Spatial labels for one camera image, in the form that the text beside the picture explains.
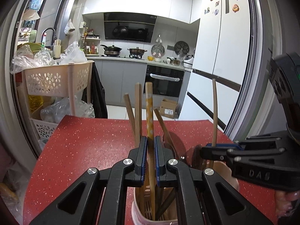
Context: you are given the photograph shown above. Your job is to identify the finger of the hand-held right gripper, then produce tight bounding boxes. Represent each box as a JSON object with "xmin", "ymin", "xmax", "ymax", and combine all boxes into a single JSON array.
[
  {"xmin": 207, "ymin": 131, "xmax": 290, "ymax": 149},
  {"xmin": 200, "ymin": 146, "xmax": 287, "ymax": 164}
]

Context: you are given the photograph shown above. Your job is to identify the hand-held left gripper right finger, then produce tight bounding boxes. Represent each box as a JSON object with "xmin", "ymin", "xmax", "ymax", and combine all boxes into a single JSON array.
[{"xmin": 153, "ymin": 135, "xmax": 273, "ymax": 225}]

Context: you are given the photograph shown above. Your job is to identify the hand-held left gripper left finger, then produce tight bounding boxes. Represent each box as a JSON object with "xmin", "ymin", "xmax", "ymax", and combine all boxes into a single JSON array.
[{"xmin": 29, "ymin": 135, "xmax": 149, "ymax": 225}]

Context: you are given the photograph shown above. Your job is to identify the long-handled wooden spoon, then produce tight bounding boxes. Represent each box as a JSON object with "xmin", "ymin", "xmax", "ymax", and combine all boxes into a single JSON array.
[{"xmin": 206, "ymin": 78, "xmax": 240, "ymax": 191}]

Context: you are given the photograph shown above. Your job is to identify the yellow dotted wooden chopstick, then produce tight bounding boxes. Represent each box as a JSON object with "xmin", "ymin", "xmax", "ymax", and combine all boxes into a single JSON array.
[{"xmin": 145, "ymin": 82, "xmax": 156, "ymax": 221}]

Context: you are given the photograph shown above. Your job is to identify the pink utensil holder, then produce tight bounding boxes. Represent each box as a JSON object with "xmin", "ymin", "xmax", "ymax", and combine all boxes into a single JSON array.
[{"xmin": 131, "ymin": 185, "xmax": 179, "ymax": 225}]

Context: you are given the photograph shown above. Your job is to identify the person's right hand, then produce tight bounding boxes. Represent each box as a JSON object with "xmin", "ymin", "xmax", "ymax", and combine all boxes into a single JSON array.
[{"xmin": 275, "ymin": 190, "xmax": 300, "ymax": 217}]

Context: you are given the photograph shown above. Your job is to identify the cardboard box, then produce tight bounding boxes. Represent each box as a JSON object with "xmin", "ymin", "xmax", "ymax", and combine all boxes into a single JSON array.
[{"xmin": 159, "ymin": 98, "xmax": 180, "ymax": 119}]

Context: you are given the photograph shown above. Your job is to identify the black built-in oven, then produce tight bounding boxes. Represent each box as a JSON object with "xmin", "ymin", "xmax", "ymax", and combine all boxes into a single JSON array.
[{"xmin": 145, "ymin": 65, "xmax": 185, "ymax": 98}]

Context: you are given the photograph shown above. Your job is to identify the grey kitchen base cabinets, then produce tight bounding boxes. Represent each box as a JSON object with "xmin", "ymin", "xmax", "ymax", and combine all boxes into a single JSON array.
[{"xmin": 87, "ymin": 58, "xmax": 148, "ymax": 106}]

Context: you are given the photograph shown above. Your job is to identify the black hanging garment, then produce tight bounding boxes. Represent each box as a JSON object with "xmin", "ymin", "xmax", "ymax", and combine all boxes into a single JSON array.
[{"xmin": 82, "ymin": 62, "xmax": 108, "ymax": 119}]

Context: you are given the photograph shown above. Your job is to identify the white rice cooker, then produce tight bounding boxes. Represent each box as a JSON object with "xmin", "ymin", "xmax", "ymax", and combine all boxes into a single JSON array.
[{"xmin": 183, "ymin": 55, "xmax": 195, "ymax": 68}]

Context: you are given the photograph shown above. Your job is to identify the clear plastic bags in cart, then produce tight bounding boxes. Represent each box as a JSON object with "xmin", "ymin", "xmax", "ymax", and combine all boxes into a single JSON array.
[{"xmin": 40, "ymin": 96, "xmax": 95, "ymax": 123}]

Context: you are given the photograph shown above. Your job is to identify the white refrigerator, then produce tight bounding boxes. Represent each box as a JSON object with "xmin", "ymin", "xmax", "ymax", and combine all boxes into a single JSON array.
[{"xmin": 179, "ymin": 0, "xmax": 252, "ymax": 132}]

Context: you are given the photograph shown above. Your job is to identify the brown cooking pot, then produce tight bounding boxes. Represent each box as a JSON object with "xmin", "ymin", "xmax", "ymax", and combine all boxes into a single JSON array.
[{"xmin": 127, "ymin": 47, "xmax": 148, "ymax": 56}]

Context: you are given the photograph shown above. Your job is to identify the round steel strainer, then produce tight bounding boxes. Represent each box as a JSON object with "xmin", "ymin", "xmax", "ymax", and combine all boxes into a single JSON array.
[{"xmin": 151, "ymin": 44, "xmax": 164, "ymax": 58}]

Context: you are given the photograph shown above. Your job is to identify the black round multi-cup pan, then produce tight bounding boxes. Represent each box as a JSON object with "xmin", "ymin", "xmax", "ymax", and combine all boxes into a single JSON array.
[{"xmin": 174, "ymin": 41, "xmax": 190, "ymax": 55}]

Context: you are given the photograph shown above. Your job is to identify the black wok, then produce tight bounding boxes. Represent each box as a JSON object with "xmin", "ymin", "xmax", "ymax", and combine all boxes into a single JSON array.
[{"xmin": 100, "ymin": 44, "xmax": 123, "ymax": 55}]

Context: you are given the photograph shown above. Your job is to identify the metal spice rack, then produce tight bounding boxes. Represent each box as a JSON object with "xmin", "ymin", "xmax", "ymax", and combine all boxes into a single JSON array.
[{"xmin": 81, "ymin": 34, "xmax": 101, "ymax": 54}]

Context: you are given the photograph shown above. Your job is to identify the beige perforated basket cart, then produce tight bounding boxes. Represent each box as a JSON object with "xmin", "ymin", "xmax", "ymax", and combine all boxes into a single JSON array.
[{"xmin": 23, "ymin": 60, "xmax": 94, "ymax": 143}]

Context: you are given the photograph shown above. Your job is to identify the black range hood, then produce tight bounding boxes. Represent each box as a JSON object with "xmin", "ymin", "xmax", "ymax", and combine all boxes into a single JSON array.
[{"xmin": 103, "ymin": 12, "xmax": 157, "ymax": 43}]

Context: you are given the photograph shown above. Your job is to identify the cream chopstick caddy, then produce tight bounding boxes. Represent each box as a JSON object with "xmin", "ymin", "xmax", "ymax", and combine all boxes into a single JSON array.
[{"xmin": 53, "ymin": 39, "xmax": 62, "ymax": 59}]

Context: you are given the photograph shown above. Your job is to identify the pile of clear plastic bags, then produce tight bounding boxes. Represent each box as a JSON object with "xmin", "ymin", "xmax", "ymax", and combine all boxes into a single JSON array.
[{"xmin": 10, "ymin": 42, "xmax": 88, "ymax": 74}]

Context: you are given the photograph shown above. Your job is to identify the white hanging plastic bag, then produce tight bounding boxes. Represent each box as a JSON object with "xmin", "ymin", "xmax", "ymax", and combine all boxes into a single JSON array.
[{"xmin": 64, "ymin": 19, "xmax": 76, "ymax": 34}]

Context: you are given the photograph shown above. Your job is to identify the green basin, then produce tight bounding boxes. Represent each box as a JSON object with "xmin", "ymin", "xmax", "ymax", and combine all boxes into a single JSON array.
[{"xmin": 17, "ymin": 43, "xmax": 45, "ymax": 52}]

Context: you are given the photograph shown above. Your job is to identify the black kitchen faucet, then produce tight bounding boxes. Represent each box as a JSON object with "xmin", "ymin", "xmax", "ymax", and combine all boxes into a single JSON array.
[{"xmin": 42, "ymin": 27, "xmax": 57, "ymax": 50}]

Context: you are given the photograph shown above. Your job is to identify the grey sliding door frame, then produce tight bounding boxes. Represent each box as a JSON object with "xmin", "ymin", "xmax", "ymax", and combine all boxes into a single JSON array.
[{"xmin": 224, "ymin": 0, "xmax": 300, "ymax": 141}]

